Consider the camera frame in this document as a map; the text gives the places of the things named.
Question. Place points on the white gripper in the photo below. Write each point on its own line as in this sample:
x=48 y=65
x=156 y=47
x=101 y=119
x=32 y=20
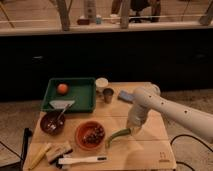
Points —
x=137 y=117

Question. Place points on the green pepper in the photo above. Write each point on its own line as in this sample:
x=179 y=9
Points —
x=123 y=132

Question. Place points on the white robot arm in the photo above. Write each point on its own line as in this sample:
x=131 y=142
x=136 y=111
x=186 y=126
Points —
x=148 y=98

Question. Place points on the blue sponge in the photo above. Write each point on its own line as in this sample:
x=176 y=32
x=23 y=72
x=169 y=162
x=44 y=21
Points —
x=125 y=96

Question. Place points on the grey metal cup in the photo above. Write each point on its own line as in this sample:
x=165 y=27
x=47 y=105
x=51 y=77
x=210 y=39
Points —
x=108 y=94

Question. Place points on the white cup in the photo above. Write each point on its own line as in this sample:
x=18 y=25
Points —
x=101 y=84

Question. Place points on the orange bowl with food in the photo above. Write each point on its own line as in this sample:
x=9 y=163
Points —
x=90 y=135

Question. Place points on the green plastic tray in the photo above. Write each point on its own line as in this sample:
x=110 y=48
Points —
x=80 y=90

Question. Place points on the metal spoon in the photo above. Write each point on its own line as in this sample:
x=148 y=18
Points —
x=59 y=116

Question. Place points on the silver wedge in tray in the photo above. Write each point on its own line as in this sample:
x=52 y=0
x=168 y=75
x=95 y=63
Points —
x=61 y=104

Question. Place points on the orange fruit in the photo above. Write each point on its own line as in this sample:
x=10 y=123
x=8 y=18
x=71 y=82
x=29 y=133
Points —
x=62 y=89

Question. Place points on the dark brown bowl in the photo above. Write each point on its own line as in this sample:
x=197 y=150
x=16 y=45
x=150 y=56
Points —
x=52 y=124

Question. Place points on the wooden block brush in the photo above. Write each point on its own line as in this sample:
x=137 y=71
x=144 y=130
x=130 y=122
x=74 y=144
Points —
x=58 y=150

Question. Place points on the white handled brush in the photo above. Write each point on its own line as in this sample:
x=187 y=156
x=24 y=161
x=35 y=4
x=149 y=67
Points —
x=67 y=161

